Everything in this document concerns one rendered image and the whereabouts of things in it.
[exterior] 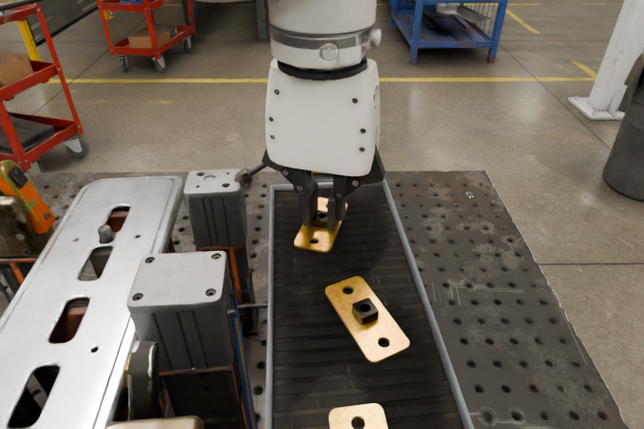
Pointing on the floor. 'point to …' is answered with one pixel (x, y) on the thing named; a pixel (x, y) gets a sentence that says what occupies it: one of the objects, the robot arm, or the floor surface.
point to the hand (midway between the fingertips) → (322, 205)
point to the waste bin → (630, 139)
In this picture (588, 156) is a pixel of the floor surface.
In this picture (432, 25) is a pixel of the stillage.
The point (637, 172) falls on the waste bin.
